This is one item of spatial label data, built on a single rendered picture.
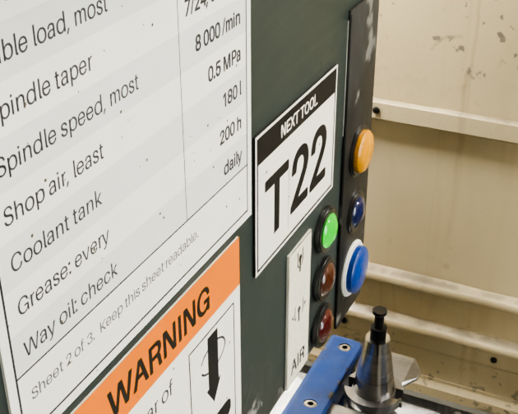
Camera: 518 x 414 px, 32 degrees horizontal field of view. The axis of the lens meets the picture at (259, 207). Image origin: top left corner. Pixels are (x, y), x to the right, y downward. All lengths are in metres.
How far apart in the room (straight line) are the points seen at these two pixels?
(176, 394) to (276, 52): 0.15
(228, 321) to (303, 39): 0.13
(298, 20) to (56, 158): 0.18
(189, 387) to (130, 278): 0.08
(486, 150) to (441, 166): 0.07
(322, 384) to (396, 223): 0.45
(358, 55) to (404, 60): 0.78
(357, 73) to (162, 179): 0.20
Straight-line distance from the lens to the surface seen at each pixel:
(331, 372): 1.02
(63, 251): 0.27
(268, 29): 0.38
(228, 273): 0.39
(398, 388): 1.01
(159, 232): 0.32
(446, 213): 1.35
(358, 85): 0.50
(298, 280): 0.47
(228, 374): 0.42
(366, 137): 0.51
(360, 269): 0.55
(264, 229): 0.41
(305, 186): 0.45
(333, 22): 0.45
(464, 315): 1.44
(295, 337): 0.49
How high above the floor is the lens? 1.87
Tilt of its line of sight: 29 degrees down
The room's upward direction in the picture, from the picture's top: straight up
